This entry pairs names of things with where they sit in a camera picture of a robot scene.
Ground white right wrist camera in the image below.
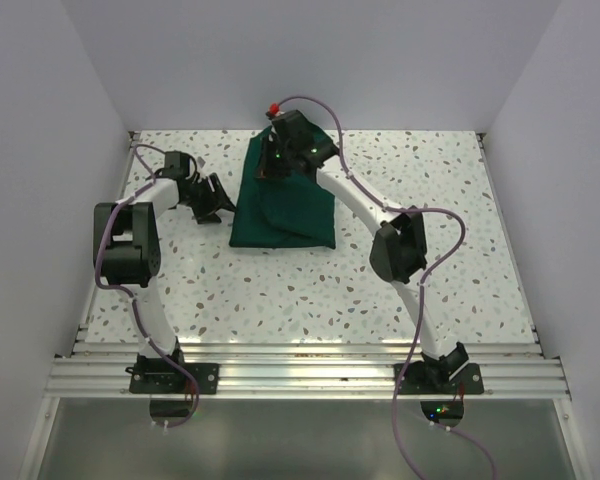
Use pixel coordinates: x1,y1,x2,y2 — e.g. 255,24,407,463
265,103,286,123

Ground green surgical drape cloth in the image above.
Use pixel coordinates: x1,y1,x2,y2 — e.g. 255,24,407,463
229,128,336,249

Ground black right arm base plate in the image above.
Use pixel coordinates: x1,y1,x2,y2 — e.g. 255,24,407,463
393,361,485,396

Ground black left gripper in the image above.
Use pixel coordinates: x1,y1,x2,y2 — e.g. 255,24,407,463
181,173,236,224

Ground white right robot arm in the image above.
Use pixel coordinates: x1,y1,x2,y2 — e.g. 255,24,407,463
258,104,469,393

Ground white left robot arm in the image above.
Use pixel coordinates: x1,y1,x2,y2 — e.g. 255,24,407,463
93,151,236,393

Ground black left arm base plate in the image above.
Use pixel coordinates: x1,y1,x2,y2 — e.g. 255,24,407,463
125,363,220,395

